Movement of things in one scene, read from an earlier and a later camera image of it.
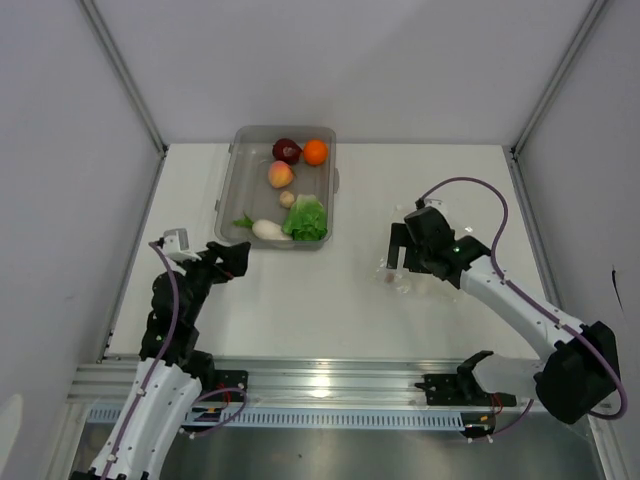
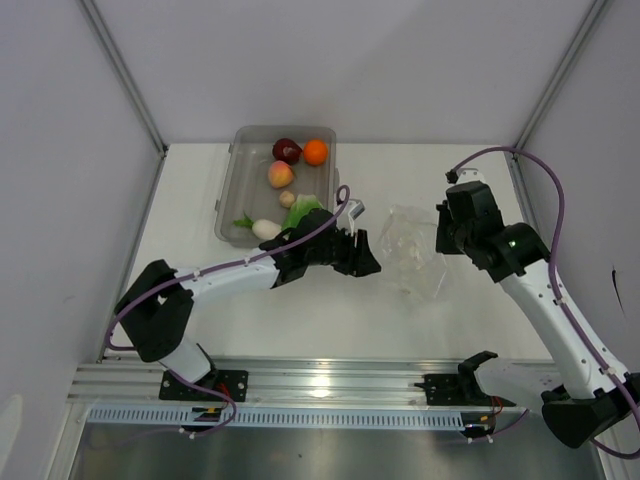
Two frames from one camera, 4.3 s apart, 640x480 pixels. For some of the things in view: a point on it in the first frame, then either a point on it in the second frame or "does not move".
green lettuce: (307, 220) does not move
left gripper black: (234, 260) to (359, 260)
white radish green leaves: (264, 229) does not move
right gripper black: (400, 238) to (443, 245)
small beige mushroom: (286, 199) does not move
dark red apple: (287, 150) does not move
